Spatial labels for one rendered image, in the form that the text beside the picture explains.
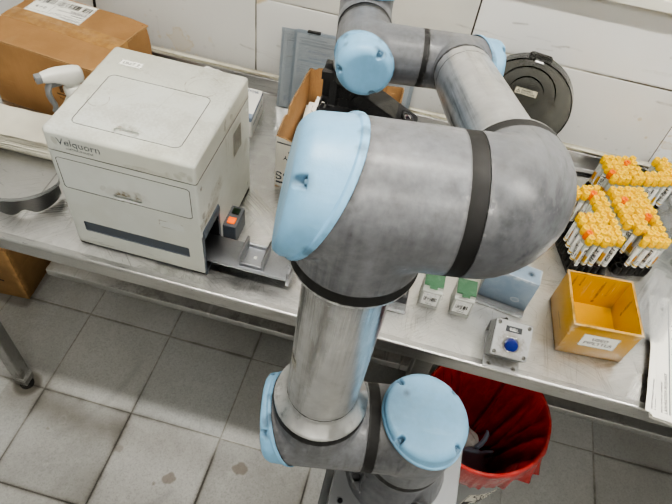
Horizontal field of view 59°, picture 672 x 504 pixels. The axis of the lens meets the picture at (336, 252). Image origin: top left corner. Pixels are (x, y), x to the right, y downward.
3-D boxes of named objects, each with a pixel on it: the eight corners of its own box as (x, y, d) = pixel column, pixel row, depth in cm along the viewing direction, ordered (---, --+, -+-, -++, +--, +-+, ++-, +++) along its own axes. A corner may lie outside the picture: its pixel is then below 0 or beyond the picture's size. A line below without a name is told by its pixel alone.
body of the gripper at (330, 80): (324, 112, 105) (330, 50, 95) (371, 123, 104) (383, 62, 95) (313, 138, 100) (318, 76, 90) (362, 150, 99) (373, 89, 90)
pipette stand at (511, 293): (474, 301, 124) (488, 272, 117) (481, 277, 129) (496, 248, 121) (521, 319, 123) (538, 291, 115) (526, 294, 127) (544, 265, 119)
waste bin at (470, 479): (374, 506, 181) (402, 452, 147) (395, 399, 204) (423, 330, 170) (497, 542, 178) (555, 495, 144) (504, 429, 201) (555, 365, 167)
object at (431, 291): (416, 305, 122) (423, 286, 117) (420, 287, 125) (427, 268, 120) (435, 310, 122) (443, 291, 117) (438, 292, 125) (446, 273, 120)
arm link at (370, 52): (427, 54, 73) (423, 9, 80) (336, 41, 72) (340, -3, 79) (412, 107, 79) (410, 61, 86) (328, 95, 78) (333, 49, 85)
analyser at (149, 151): (78, 241, 123) (37, 127, 100) (137, 157, 141) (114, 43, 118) (219, 279, 121) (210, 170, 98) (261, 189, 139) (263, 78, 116)
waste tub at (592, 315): (553, 351, 119) (573, 324, 111) (548, 297, 127) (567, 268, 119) (620, 363, 118) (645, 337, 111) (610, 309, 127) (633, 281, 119)
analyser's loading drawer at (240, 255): (191, 261, 121) (189, 244, 117) (203, 237, 125) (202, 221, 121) (288, 286, 119) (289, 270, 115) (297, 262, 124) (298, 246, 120)
